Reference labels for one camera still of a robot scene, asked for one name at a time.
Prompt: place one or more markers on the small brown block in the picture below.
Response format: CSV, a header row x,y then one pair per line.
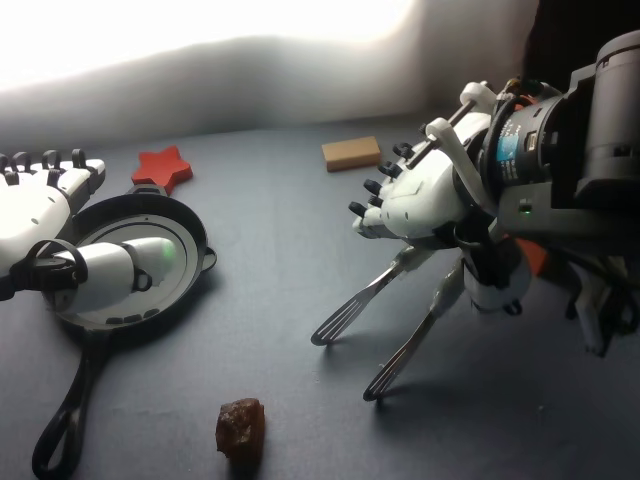
x,y
240,425

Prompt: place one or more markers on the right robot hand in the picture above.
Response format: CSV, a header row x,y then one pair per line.
x,y
430,195

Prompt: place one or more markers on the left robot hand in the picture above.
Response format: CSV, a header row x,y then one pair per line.
x,y
30,220

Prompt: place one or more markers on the orange square block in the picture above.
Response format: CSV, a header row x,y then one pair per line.
x,y
537,257

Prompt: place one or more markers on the metal slotted tongs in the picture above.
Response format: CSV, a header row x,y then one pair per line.
x,y
345,312

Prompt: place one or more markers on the tan wooden rectangular block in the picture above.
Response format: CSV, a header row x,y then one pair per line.
x,y
350,154

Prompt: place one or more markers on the red star block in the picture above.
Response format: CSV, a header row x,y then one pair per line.
x,y
160,167

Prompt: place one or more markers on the grey table cloth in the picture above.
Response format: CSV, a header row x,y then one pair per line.
x,y
300,225

